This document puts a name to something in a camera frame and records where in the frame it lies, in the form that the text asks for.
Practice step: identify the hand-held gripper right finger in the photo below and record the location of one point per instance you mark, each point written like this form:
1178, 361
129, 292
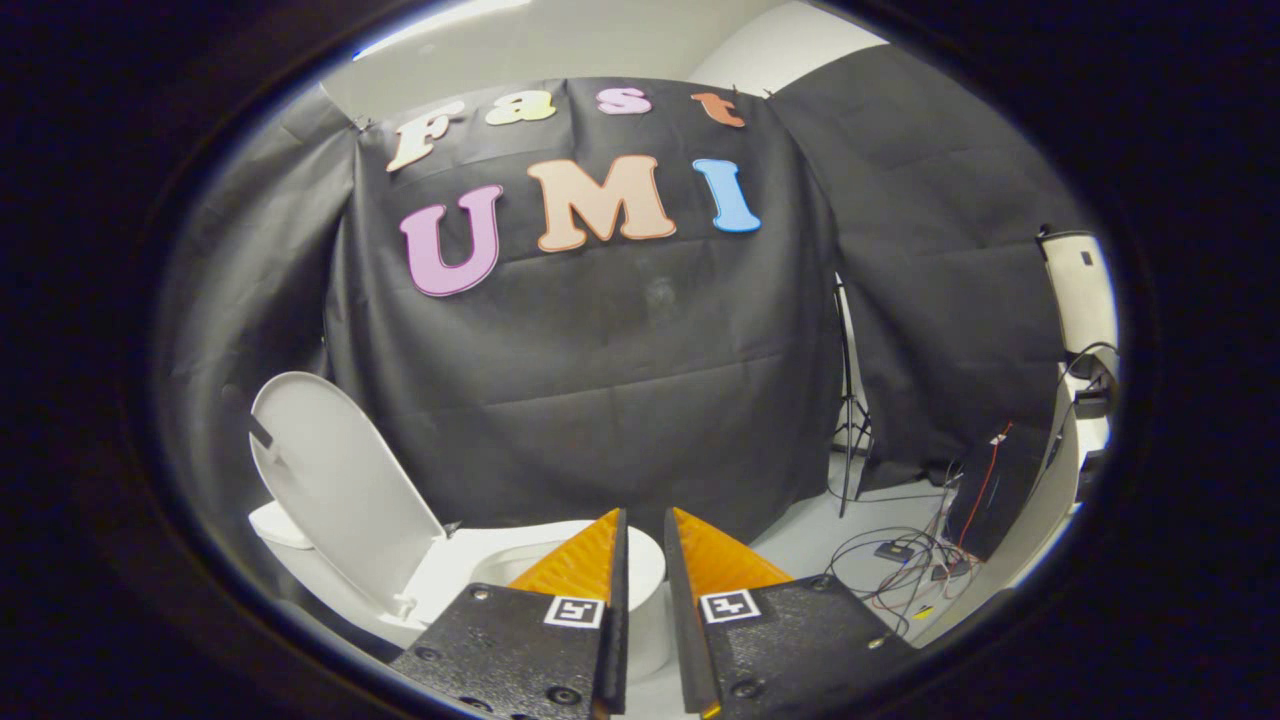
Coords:
682, 640

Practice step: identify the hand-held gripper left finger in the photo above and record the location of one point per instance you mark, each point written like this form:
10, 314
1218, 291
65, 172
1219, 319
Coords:
615, 640

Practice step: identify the white toilet lid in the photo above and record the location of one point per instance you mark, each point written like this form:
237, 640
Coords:
340, 490

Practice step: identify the white toilet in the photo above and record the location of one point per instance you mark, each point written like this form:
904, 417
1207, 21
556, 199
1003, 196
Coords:
480, 565

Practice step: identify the black power adapter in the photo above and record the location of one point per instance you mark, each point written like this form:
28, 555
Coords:
893, 550

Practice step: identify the black backdrop cloth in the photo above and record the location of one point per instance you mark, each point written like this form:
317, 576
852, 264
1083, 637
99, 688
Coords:
620, 380

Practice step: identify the black tripod stand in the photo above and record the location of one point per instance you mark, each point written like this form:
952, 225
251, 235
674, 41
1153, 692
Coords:
851, 400

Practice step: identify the black panel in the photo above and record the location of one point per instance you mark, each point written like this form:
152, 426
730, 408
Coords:
1010, 500

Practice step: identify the white table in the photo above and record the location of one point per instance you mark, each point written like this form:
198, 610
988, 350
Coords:
1060, 500

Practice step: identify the small black box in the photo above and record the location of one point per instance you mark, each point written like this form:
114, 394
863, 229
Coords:
1092, 407

